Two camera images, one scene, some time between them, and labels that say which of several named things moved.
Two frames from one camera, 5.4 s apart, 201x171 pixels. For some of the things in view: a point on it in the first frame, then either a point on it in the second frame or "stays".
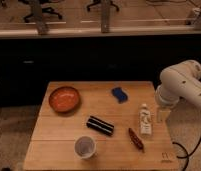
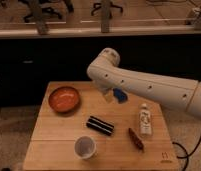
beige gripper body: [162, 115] -> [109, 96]
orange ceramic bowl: [64, 99] stays
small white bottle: [145, 120] stays
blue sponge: [121, 96] stays
